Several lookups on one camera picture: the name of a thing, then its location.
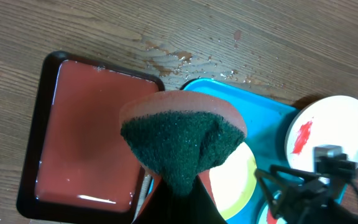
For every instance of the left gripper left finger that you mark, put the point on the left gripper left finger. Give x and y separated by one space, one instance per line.
157 206

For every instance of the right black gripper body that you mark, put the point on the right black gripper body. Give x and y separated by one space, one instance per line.
312 202

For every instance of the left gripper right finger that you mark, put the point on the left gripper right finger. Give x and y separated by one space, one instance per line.
200 208

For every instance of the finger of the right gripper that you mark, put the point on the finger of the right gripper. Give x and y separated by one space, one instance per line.
274 204
281 175

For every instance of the green rimmed white plate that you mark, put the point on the green rimmed white plate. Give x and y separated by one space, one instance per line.
233 182

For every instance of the light blue rimmed plate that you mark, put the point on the light blue rimmed plate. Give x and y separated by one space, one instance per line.
267 214

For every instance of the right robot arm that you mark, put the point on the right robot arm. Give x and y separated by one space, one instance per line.
299 197

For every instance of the teal plastic tray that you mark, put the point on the teal plastic tray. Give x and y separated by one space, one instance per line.
267 124

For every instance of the dark tray with red water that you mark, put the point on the dark tray with red water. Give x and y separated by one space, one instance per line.
77 167

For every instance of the white plate with red stain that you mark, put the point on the white plate with red stain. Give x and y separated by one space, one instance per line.
329 121

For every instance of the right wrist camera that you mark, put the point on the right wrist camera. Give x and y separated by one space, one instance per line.
331 162

